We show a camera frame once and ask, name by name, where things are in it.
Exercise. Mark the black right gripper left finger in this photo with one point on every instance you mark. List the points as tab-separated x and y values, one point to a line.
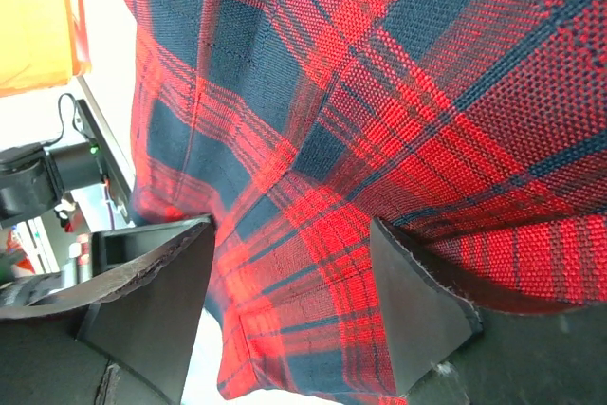
125	335

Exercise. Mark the orange plastic basket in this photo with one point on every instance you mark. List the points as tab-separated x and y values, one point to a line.
44	43

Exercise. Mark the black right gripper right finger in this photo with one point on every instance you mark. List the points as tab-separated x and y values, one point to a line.
457	338

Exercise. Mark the red plaid skirt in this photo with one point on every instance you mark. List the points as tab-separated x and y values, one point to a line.
477	125

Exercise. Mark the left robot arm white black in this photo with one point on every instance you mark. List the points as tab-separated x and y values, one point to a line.
34	179

